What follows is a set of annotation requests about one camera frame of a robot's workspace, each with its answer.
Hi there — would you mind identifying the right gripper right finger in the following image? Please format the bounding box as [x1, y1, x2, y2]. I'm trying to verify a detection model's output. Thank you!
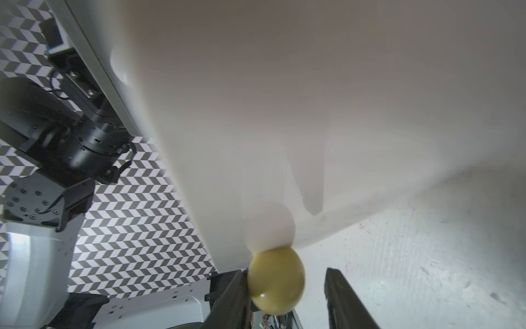
[324, 268, 379, 329]

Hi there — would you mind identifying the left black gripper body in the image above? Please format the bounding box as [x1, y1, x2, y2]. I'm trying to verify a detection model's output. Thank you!
[61, 71, 136, 185]

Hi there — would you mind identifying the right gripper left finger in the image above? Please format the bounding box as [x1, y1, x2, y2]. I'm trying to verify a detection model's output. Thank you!
[201, 270, 252, 329]

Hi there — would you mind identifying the yellow drawer knob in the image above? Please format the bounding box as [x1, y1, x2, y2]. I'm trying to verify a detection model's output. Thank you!
[247, 246, 306, 315]

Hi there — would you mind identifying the grey drawer cabinet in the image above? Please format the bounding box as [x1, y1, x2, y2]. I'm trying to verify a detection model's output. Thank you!
[49, 1, 525, 272]

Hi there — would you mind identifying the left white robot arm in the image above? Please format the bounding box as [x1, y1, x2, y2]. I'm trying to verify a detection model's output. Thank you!
[1, 71, 136, 328]

